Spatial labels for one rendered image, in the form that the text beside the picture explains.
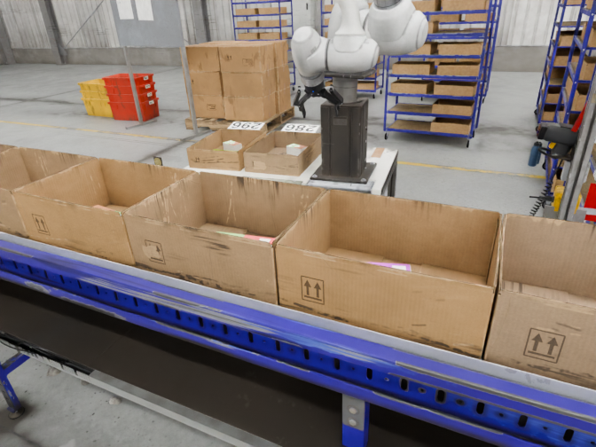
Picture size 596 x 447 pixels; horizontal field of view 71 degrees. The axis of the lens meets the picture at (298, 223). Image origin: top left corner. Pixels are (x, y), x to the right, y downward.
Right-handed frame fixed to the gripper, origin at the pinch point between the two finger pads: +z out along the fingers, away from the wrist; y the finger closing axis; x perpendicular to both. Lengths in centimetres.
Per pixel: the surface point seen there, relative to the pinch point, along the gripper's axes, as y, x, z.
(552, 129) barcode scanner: -78, 25, -20
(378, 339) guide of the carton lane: -27, 98, -62
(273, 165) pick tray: 24.5, 10.6, 23.5
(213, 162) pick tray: 56, 7, 26
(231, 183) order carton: 14, 57, -44
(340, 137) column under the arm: -7.3, 4.1, 12.0
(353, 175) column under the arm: -12.7, 15.5, 24.5
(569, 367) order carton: -57, 101, -65
